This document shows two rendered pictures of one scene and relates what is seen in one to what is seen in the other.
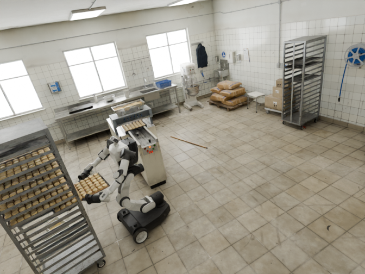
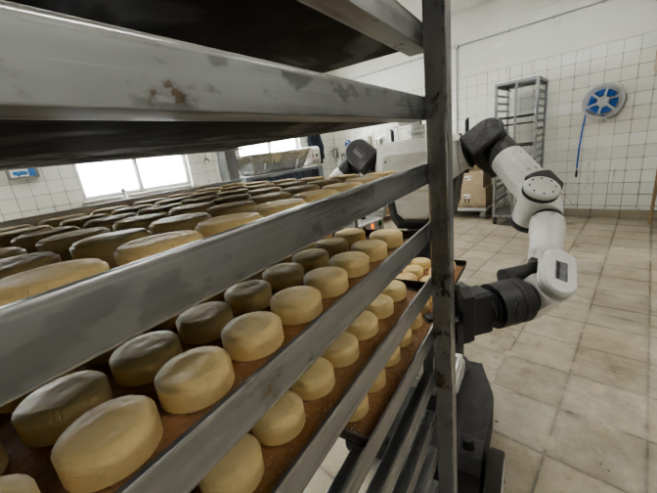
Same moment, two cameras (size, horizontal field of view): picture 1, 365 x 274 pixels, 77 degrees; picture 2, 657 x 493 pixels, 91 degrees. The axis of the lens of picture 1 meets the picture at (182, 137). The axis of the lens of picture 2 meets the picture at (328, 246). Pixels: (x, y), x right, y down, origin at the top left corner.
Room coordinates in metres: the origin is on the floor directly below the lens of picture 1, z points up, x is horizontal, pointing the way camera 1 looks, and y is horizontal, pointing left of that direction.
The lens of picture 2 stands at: (1.58, 1.53, 1.28)
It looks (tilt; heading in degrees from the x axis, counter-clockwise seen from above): 16 degrees down; 338
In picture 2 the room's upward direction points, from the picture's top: 7 degrees counter-clockwise
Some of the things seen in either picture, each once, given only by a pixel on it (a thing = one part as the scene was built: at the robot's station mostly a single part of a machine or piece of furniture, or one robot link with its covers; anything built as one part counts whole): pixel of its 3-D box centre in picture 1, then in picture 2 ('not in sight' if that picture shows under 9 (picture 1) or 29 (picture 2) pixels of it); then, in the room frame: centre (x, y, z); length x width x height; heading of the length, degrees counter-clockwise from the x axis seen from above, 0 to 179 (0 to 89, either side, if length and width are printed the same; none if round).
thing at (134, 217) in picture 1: (145, 210); (435, 391); (2.55, 0.70, 0.19); 0.64 x 0.52 x 0.33; 124
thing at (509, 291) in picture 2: (92, 198); (481, 307); (2.00, 1.05, 0.95); 0.12 x 0.10 x 0.13; 79
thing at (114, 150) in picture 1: (124, 153); (424, 176); (2.53, 0.74, 1.15); 0.34 x 0.30 x 0.36; 33
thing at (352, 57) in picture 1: (353, 75); (599, 131); (4.11, -3.34, 1.10); 0.41 x 0.17 x 1.10; 23
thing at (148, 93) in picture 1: (121, 107); not in sight; (6.52, 1.58, 0.61); 3.40 x 0.70 x 1.22; 113
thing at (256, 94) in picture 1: (258, 101); not in sight; (6.04, -2.25, 0.23); 0.45 x 0.45 x 0.46; 15
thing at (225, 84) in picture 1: (228, 85); not in sight; (6.84, -1.65, 0.62); 0.72 x 0.42 x 0.17; 29
